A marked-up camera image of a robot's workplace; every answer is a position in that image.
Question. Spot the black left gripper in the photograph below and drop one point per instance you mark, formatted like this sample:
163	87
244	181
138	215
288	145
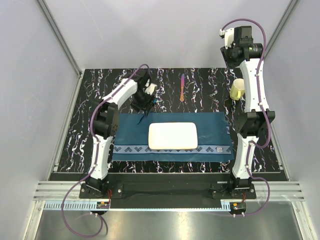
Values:
145	105

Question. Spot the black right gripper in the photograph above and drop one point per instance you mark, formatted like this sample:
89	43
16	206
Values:
224	52

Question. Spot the blue patterned cloth placemat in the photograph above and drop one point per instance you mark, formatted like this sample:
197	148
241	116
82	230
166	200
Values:
213	135

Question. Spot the white rectangular plate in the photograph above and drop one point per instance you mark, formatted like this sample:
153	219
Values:
173	136

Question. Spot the yellow mug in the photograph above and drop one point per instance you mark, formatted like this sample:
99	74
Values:
237	89

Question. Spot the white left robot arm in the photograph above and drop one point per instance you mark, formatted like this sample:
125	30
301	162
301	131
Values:
105	122

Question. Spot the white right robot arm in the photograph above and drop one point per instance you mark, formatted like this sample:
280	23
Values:
257	115

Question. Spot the pink orange knife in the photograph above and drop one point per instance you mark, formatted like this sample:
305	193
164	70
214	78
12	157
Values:
182	86

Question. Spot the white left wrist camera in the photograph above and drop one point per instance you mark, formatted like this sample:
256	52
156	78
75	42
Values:
151	89

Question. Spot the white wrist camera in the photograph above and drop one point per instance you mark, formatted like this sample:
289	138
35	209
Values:
151	89
228	36

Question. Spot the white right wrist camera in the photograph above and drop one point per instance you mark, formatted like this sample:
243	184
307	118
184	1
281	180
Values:
228	36

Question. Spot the right aluminium frame post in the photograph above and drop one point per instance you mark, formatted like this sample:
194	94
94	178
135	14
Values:
292	5

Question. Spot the aluminium frame post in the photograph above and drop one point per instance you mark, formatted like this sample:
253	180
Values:
292	5
58	35

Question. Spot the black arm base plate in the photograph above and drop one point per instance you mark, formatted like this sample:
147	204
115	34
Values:
213	185

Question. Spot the aluminium front rail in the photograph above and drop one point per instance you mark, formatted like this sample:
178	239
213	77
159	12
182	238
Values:
279	190

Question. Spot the grey cable duct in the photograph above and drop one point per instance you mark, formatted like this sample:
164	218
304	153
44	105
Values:
223	206

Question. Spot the left aluminium frame post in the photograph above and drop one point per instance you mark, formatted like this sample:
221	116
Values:
58	35

